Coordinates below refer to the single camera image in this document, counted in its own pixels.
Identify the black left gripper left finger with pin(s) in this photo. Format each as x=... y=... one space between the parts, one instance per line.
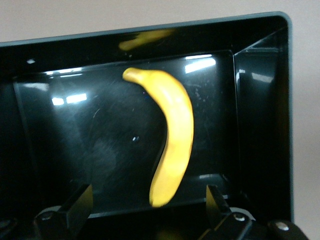
x=75 y=212

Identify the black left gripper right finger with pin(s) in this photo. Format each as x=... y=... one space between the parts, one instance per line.
x=216 y=207

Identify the black plastic box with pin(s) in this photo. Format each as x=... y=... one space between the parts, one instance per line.
x=75 y=150

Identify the yellow banana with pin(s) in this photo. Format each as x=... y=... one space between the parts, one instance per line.
x=175 y=125

